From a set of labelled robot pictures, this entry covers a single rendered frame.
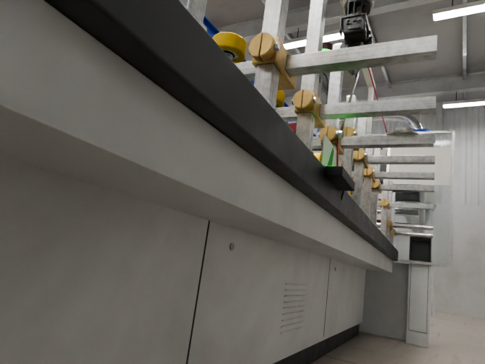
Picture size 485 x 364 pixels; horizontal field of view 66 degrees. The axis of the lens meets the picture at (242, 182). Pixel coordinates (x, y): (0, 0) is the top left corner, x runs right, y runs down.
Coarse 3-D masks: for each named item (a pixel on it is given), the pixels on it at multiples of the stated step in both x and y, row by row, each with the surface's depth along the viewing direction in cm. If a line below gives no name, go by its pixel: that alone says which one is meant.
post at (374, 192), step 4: (376, 148) 207; (380, 148) 208; (376, 152) 207; (380, 152) 208; (376, 168) 204; (372, 192) 202; (376, 192) 201; (372, 196) 201; (376, 196) 201; (372, 200) 201; (376, 200) 200; (372, 204) 200; (376, 204) 200; (372, 208) 200; (376, 208) 199; (372, 212) 199; (376, 212) 199; (372, 216) 199; (376, 216) 199; (372, 220) 198; (376, 220) 199; (376, 224) 200
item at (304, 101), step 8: (296, 96) 91; (304, 96) 90; (312, 96) 89; (296, 104) 91; (304, 104) 90; (312, 104) 90; (320, 104) 96; (296, 112) 93; (304, 112) 92; (312, 112) 91; (320, 120) 96; (320, 128) 101
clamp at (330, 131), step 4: (324, 128) 113; (328, 128) 112; (332, 128) 112; (336, 128) 113; (320, 132) 113; (324, 132) 112; (328, 132) 112; (332, 132) 111; (320, 136) 113; (328, 136) 111; (332, 136) 111; (320, 140) 114; (332, 140) 112; (336, 140) 112; (340, 140) 116; (336, 144) 113; (340, 144) 116; (340, 148) 117; (340, 152) 120
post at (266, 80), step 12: (276, 0) 73; (288, 0) 76; (264, 12) 74; (276, 12) 72; (264, 24) 73; (276, 24) 71; (276, 36) 71; (264, 72) 70; (276, 72) 71; (264, 84) 69; (276, 84) 71; (264, 96) 68
